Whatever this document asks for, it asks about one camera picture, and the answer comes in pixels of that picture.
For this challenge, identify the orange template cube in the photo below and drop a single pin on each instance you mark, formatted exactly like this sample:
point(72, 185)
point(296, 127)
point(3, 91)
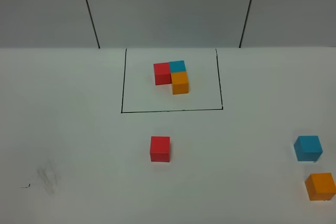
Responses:
point(180, 82)

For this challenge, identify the red template cube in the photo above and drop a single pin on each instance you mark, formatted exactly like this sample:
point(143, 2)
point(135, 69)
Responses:
point(162, 74)

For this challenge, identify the blue template cube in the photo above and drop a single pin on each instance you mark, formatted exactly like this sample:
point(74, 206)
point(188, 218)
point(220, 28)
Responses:
point(177, 66)

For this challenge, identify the orange loose cube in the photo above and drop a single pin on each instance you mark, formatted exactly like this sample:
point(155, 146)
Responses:
point(320, 186)

